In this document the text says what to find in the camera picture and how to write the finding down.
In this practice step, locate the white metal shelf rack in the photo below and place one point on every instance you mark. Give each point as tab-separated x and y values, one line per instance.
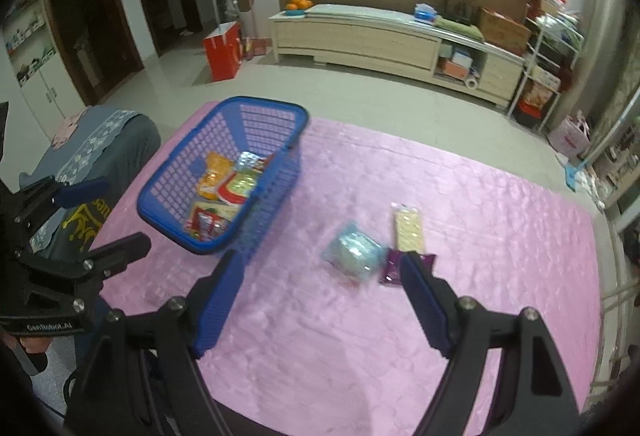
550	58

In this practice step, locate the beige TV cabinet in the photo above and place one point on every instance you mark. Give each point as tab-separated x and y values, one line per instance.
395	43

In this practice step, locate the small clear cracker packet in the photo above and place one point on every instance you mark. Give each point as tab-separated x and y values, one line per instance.
408	226

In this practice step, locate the pink shopping bag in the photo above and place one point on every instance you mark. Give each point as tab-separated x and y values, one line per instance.
572	136

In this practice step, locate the oranges on blue plate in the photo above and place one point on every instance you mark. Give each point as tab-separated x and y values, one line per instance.
297	7

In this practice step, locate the silver blue snack packet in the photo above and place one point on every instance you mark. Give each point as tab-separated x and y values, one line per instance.
354	254

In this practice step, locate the green folded cloth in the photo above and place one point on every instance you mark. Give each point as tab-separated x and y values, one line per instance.
469	31

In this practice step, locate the grey embroidered cushion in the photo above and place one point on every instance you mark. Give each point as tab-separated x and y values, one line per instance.
101	141

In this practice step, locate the purple snack packet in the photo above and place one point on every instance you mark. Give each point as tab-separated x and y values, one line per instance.
391	270

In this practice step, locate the red silver snack bag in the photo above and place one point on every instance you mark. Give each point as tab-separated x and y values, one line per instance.
239	184

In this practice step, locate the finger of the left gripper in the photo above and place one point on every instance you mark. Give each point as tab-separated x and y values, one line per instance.
110	256
36	203

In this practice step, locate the red paper bag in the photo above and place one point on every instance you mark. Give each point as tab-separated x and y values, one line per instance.
223	50

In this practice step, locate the blue tissue box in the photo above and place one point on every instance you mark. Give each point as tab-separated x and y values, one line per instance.
424	12

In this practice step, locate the yellow orange snack pouch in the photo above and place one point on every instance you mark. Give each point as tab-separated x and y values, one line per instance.
217	168

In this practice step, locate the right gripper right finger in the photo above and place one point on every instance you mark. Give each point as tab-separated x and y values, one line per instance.
532	395

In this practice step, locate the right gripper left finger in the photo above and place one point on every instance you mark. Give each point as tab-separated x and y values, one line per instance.
141	375

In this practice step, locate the large cracker pack green ends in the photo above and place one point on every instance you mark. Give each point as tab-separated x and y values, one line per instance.
208	220

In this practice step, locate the blue plastic basket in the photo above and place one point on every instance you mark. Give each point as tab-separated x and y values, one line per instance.
266	127

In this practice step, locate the pink quilted table cloth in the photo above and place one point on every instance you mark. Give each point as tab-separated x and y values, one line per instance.
308	352

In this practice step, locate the brown cardboard box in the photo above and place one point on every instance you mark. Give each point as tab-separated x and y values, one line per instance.
503	32

